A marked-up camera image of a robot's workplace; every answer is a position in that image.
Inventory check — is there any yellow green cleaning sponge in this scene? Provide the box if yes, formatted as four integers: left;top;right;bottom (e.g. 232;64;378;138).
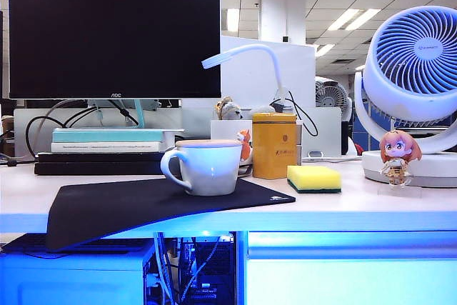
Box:
287;164;342;194

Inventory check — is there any grey mini drawer organizer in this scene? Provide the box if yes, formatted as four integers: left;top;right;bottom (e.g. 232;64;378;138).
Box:
295;121;304;169

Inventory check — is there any open black computer chassis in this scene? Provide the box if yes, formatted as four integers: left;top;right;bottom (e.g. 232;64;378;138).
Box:
176;233;237;305

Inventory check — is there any small orange fox figurine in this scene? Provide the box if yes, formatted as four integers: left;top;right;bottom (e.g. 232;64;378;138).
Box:
236;128;254;162

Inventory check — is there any beige plush animal toy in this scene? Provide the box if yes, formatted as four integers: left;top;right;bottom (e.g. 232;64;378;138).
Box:
215;96;246;121

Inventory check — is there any grey soft toy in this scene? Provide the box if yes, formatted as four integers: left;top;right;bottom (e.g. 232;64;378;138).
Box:
249;104;278;115

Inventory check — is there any white ceramic mug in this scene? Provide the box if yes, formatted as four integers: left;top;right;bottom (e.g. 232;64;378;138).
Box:
160;140;243;197

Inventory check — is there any yellow tea tin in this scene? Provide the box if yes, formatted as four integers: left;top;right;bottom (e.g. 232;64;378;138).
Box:
252;112;298;180

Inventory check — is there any white office partition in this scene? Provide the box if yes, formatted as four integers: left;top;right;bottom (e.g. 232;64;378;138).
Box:
220;35;317;109

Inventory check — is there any stack of books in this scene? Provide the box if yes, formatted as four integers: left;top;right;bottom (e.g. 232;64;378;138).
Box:
14;106;211;158

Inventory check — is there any light teal monitor stand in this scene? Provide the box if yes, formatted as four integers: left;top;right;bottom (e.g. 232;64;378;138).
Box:
53;99;185;133

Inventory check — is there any white flexible desk lamp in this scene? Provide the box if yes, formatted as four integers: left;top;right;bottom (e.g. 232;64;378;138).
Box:
201;44;292;113

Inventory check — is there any silver flat panel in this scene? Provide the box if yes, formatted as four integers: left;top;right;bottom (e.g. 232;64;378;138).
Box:
301;106;343;159

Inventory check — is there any white background fan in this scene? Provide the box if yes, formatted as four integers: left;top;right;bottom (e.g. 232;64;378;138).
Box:
314;76;353;120

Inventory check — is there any teal book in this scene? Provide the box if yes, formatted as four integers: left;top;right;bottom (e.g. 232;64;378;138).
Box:
52;129;165;144

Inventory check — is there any white book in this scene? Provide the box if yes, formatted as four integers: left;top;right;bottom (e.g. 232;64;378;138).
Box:
51;141;169;153

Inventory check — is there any black Corsair mouse pad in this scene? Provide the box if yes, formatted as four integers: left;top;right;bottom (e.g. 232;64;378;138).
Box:
45;177;296;251

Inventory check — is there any black flat case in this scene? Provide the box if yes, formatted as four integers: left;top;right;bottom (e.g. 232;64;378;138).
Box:
34;161;169;176
37;151;169;164

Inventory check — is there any black AOC computer monitor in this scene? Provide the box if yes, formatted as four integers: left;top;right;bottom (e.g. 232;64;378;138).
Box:
7;0;222;100

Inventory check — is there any orange-haired anime girl figurine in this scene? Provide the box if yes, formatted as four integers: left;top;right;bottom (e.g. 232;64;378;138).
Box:
376;129;425;197

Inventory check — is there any white desk fan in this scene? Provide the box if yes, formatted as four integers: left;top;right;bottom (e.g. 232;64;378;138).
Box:
353;5;457;189

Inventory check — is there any white computer case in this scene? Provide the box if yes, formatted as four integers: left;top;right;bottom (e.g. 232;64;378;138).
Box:
0;247;155;305

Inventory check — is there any black lamp cable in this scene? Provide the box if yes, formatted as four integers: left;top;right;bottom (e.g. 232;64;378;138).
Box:
287;90;318;137

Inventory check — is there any white computer cable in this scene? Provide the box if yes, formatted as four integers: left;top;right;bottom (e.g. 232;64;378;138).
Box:
154;231;179;305

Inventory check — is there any black looped monitor cable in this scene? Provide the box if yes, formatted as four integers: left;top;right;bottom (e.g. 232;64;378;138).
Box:
24;115;72;159

